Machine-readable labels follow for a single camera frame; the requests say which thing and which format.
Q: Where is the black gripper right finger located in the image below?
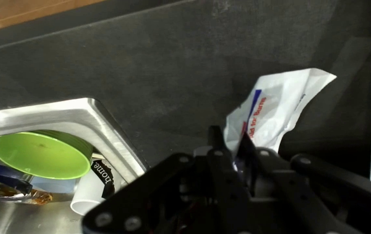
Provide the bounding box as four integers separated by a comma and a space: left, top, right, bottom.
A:
236, 134, 371, 234

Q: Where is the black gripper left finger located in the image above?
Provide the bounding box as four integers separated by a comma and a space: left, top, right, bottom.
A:
82, 125, 255, 234

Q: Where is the white and blue packet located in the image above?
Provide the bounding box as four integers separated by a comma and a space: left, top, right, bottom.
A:
223, 68, 339, 159

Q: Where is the white mug with black tag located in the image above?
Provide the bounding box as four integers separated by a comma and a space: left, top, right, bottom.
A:
69, 154, 117, 217

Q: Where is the stainless steel sink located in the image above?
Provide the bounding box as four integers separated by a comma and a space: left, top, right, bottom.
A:
0, 97, 147, 234

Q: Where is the green plastic bowl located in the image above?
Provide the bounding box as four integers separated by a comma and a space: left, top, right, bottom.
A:
0, 130, 94, 181

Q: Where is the yellow brown sink clutter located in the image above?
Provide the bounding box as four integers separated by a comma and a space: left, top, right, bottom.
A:
0, 185, 55, 208

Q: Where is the wooden lower cabinet door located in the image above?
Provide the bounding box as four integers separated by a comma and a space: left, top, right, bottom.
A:
0, 0, 104, 37

